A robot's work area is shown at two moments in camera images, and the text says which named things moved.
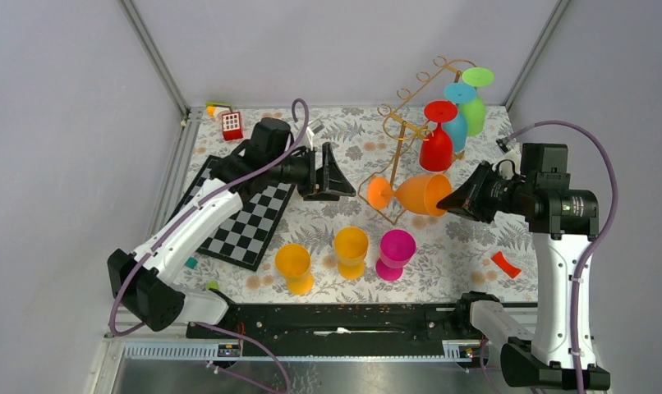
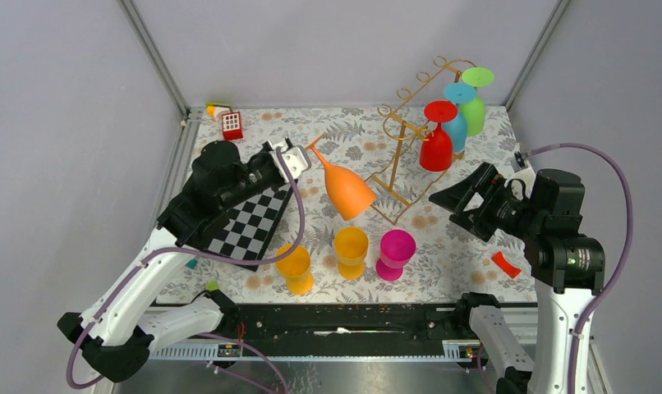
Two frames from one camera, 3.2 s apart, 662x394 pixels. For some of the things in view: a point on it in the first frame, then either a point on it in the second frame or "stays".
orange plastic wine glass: (420, 194) -> (350, 193)
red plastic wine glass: (436, 154) stays
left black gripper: (327, 183) -> (268, 153)
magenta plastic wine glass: (397, 249) stays
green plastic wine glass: (475, 111) stays
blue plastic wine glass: (459, 93) stays
